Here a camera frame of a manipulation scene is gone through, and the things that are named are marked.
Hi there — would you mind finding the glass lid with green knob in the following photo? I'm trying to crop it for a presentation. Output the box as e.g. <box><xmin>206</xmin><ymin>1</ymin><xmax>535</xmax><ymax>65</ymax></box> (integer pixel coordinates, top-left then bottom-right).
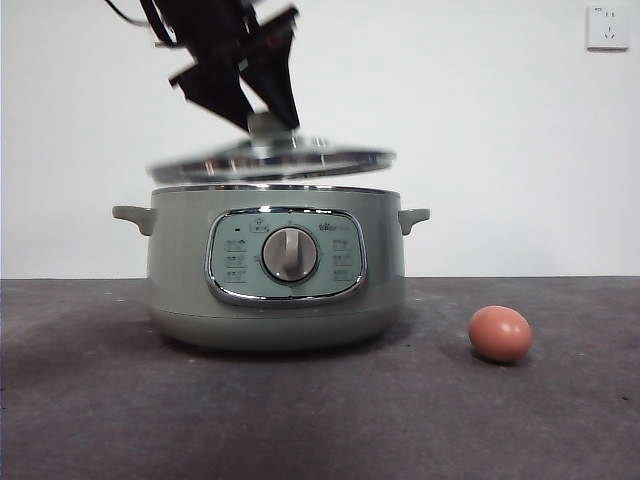
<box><xmin>144</xmin><ymin>112</ymin><xmax>396</xmax><ymax>184</ymax></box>

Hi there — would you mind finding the brown egg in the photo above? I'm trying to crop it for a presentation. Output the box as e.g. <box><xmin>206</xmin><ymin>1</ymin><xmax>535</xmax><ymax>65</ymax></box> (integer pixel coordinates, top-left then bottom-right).
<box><xmin>468</xmin><ymin>305</ymin><xmax>534</xmax><ymax>365</ymax></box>

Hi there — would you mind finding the pale green electric cooking pot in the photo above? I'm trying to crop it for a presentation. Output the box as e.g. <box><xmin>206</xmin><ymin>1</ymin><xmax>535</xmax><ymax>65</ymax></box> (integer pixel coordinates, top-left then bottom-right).
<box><xmin>111</xmin><ymin>183</ymin><xmax>431</xmax><ymax>351</ymax></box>

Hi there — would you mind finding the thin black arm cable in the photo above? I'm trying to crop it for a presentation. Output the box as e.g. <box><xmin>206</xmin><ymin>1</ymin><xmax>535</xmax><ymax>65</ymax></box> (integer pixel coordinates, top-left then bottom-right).
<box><xmin>104</xmin><ymin>0</ymin><xmax>151</xmax><ymax>27</ymax></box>

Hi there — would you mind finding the white wall socket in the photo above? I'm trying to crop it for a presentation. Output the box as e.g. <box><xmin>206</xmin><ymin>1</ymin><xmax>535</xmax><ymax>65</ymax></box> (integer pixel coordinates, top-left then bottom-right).
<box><xmin>585</xmin><ymin>4</ymin><xmax>630</xmax><ymax>53</ymax></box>

